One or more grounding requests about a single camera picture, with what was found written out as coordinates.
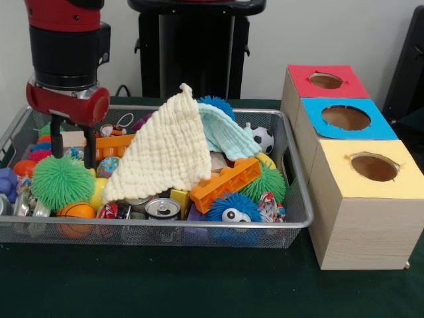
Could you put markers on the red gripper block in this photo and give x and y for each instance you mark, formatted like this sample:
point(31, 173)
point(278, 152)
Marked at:
point(66, 105)

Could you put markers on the orange toy brick with studs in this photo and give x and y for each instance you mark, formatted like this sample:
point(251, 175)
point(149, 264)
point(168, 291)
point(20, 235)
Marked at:
point(109, 146)

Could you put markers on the cream yellow knitted cloth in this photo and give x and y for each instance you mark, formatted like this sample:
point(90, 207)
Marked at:
point(165, 152)

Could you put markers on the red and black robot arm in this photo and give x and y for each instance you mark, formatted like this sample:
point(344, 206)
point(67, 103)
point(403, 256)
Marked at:
point(66, 40)

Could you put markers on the shallow clear mesh bin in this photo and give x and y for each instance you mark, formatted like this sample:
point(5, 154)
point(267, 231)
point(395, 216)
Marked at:
point(265, 119)

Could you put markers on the wooden box with three holes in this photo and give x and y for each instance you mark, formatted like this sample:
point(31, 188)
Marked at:
point(358, 232)

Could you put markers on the light green spiky ball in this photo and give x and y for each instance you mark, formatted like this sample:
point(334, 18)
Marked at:
point(63, 182)

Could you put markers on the small orange basketball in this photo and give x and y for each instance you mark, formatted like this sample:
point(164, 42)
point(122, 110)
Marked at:
point(76, 215)

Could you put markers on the black drink can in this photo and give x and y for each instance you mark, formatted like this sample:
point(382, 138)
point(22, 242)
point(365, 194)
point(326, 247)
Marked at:
point(162, 207)

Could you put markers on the plain blue spiky ball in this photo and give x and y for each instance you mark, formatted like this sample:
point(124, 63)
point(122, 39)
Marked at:
point(215, 106)

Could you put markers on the pale blue waffle cloth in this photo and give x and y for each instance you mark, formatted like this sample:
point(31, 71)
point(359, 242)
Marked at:
point(228, 136)

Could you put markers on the long orange toy brick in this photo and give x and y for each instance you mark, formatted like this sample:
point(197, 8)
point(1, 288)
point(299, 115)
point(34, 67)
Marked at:
point(228, 182)

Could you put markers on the blue spiky ball with eyes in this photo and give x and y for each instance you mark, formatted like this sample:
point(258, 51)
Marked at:
point(232, 207)

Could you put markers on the dark green table cloth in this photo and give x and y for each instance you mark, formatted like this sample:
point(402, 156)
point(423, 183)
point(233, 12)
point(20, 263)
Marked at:
point(199, 285)

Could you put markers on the small soccer ball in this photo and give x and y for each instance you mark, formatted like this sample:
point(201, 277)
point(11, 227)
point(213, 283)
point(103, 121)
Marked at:
point(265, 140)

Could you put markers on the large green spiky ball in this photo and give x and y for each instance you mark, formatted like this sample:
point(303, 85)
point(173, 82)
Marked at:
point(273, 187)

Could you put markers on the black upright panel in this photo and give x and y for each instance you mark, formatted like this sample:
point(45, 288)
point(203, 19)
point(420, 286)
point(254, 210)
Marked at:
point(411, 66)

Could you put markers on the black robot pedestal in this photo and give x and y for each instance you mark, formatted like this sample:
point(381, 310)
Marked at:
point(192, 53)

